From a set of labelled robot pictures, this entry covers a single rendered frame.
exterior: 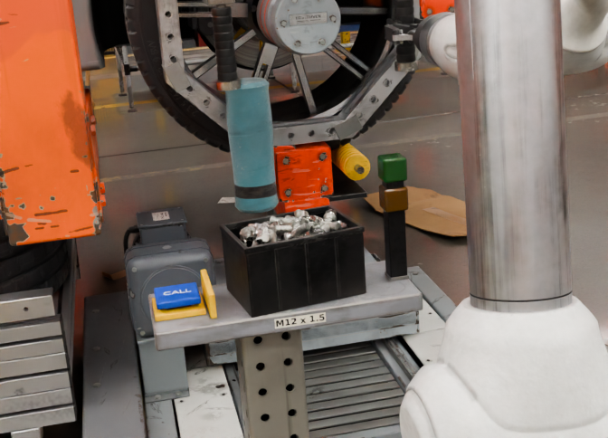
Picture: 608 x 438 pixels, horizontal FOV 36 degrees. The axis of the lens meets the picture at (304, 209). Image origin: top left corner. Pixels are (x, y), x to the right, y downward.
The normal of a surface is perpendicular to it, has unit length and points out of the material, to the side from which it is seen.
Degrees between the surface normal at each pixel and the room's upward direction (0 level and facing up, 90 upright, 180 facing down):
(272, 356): 90
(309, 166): 90
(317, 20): 90
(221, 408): 0
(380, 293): 0
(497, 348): 72
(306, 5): 90
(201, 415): 0
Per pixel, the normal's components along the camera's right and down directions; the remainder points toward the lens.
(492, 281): -0.68, 0.12
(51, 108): 0.22, 0.28
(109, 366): -0.07, -0.95
